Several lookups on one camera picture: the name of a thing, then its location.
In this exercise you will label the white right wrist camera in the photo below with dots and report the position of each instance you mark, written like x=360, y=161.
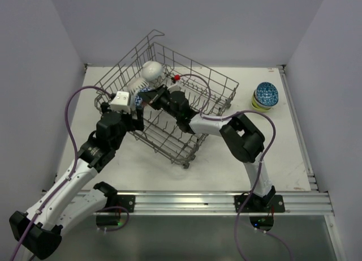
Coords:
x=175, y=86

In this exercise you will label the grey wire dish rack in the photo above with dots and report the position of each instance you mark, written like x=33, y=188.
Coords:
x=185, y=88

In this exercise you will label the lime green bowl front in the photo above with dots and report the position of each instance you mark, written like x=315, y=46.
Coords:
x=265, y=110

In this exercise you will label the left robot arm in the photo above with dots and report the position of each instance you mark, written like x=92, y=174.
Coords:
x=41, y=228

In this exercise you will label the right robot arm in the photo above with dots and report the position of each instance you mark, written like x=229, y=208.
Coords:
x=243, y=139

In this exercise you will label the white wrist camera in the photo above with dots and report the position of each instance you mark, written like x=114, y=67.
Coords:
x=175, y=86
x=121, y=102

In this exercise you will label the white bowl with dark stripes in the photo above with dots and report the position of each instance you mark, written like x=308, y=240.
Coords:
x=137, y=84

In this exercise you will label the blue floral pattern bowl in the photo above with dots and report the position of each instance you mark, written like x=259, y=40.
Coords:
x=258, y=103

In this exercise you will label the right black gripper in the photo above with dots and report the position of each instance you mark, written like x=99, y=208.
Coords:
x=154, y=101

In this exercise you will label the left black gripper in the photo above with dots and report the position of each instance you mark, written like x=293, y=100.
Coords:
x=137, y=124

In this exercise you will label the plain white bowl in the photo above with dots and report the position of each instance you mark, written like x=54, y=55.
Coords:
x=151, y=70

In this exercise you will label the aluminium mounting rail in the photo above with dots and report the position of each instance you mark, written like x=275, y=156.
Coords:
x=223, y=203

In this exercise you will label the lime green bowl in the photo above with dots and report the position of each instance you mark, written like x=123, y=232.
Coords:
x=255, y=106
x=265, y=110

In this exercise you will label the red lattice pattern bowl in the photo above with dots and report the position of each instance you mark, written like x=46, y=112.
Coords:
x=267, y=94

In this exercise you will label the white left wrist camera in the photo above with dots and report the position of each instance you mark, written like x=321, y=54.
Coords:
x=121, y=102

